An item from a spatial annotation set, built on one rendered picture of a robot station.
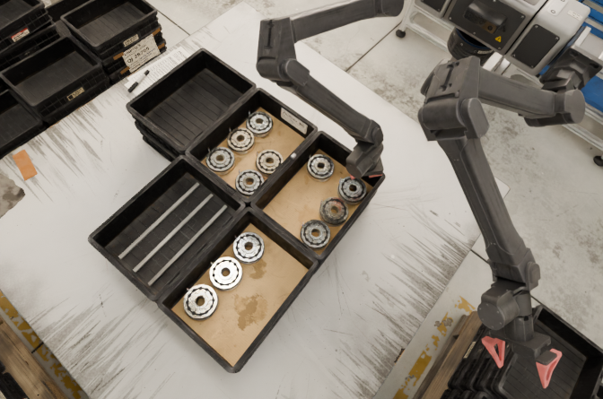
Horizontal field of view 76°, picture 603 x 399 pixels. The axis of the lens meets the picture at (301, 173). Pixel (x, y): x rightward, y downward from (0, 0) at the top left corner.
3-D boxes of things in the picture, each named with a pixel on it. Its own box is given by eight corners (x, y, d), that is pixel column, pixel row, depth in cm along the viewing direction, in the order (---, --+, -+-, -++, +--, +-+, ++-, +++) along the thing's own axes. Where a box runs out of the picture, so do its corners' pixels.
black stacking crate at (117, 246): (187, 169, 144) (182, 154, 134) (248, 217, 138) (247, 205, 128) (100, 249, 128) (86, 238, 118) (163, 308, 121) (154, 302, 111)
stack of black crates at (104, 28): (144, 43, 257) (122, -18, 218) (174, 67, 250) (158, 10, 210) (91, 75, 241) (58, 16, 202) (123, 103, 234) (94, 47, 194)
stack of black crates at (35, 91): (91, 75, 241) (67, 33, 211) (123, 103, 234) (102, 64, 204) (31, 113, 225) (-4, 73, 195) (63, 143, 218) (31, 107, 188)
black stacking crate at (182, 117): (205, 67, 167) (202, 47, 157) (257, 104, 161) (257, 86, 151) (133, 124, 151) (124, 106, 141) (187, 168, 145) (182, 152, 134)
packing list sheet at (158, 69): (178, 44, 186) (178, 43, 186) (212, 71, 181) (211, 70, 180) (120, 82, 173) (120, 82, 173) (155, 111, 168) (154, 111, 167)
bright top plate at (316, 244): (312, 214, 136) (312, 213, 135) (336, 231, 133) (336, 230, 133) (294, 236, 131) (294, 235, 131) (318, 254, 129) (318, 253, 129)
